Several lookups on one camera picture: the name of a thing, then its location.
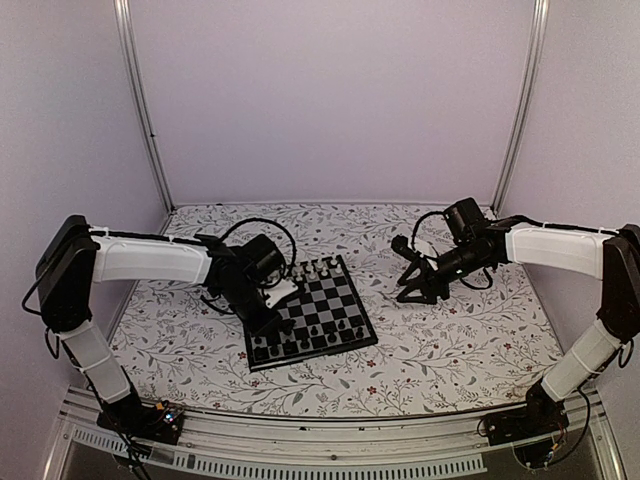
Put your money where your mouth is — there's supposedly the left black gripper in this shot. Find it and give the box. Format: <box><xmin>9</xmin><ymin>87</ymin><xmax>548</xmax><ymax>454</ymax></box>
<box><xmin>220</xmin><ymin>280</ymin><xmax>283</xmax><ymax>340</ymax></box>

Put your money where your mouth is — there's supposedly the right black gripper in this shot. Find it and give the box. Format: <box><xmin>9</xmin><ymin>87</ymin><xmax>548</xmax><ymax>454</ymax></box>
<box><xmin>397</xmin><ymin>241</ymin><xmax>490</xmax><ymax>305</ymax></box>

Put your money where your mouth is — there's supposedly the black chess rook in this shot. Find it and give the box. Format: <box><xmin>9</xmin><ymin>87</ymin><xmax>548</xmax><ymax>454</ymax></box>
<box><xmin>253</xmin><ymin>347</ymin><xmax>268</xmax><ymax>361</ymax></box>

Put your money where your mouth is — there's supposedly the black and grey chessboard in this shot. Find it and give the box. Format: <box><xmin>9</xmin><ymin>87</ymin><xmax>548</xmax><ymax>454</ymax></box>
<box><xmin>245</xmin><ymin>255</ymin><xmax>378</xmax><ymax>372</ymax></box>

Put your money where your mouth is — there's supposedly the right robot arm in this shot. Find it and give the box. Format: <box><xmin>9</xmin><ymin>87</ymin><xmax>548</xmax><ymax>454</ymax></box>
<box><xmin>391</xmin><ymin>198</ymin><xmax>639</xmax><ymax>436</ymax></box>

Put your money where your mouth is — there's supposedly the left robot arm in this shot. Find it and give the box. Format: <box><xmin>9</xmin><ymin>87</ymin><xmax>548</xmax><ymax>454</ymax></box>
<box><xmin>21</xmin><ymin>215</ymin><xmax>300</xmax><ymax>434</ymax></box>

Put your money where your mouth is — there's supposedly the row of white chess pieces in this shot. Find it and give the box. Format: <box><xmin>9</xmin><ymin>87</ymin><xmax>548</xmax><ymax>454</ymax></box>
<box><xmin>292</xmin><ymin>257</ymin><xmax>344</xmax><ymax>282</ymax></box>

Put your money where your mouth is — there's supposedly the floral patterned table mat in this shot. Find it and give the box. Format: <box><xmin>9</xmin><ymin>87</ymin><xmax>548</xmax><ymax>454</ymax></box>
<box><xmin>111</xmin><ymin>204</ymin><xmax>561</xmax><ymax>417</ymax></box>

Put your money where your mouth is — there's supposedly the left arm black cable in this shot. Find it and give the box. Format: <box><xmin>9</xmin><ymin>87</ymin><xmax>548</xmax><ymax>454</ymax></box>
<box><xmin>199</xmin><ymin>217</ymin><xmax>297</xmax><ymax>316</ymax></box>

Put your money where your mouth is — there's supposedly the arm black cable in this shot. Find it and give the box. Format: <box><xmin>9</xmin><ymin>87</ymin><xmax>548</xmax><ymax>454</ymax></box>
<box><xmin>199</xmin><ymin>217</ymin><xmax>297</xmax><ymax>316</ymax></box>
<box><xmin>410</xmin><ymin>209</ymin><xmax>494</xmax><ymax>291</ymax></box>

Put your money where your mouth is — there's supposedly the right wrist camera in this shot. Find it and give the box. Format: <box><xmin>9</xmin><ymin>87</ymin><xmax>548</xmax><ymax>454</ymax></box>
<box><xmin>391</xmin><ymin>235</ymin><xmax>438</xmax><ymax>270</ymax></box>

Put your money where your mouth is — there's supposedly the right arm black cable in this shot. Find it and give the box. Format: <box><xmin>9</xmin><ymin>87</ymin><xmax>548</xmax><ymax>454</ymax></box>
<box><xmin>410</xmin><ymin>209</ymin><xmax>494</xmax><ymax>291</ymax></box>

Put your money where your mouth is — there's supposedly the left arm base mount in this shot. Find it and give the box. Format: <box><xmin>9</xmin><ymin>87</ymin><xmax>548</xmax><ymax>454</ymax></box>
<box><xmin>97</xmin><ymin>394</ymin><xmax>184</xmax><ymax>445</ymax></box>

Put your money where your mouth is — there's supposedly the front aluminium rail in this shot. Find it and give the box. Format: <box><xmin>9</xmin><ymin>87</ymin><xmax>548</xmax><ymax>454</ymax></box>
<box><xmin>44</xmin><ymin>389</ymin><xmax>626</xmax><ymax>479</ymax></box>

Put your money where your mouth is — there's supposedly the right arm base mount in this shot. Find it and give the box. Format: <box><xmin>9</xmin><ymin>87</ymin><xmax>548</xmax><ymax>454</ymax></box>
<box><xmin>478</xmin><ymin>404</ymin><xmax>569</xmax><ymax>469</ymax></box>

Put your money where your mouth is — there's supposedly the right aluminium frame post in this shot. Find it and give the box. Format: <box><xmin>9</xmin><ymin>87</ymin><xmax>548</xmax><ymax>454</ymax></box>
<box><xmin>491</xmin><ymin>0</ymin><xmax>550</xmax><ymax>215</ymax></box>

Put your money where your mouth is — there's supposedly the aluminium frame post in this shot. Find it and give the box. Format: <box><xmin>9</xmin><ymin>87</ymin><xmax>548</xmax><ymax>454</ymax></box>
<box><xmin>491</xmin><ymin>0</ymin><xmax>550</xmax><ymax>215</ymax></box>
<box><xmin>113</xmin><ymin>0</ymin><xmax>175</xmax><ymax>214</ymax></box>

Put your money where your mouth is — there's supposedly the left aluminium frame post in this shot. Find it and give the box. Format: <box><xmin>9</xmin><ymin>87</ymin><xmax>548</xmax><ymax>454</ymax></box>
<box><xmin>113</xmin><ymin>0</ymin><xmax>175</xmax><ymax>214</ymax></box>

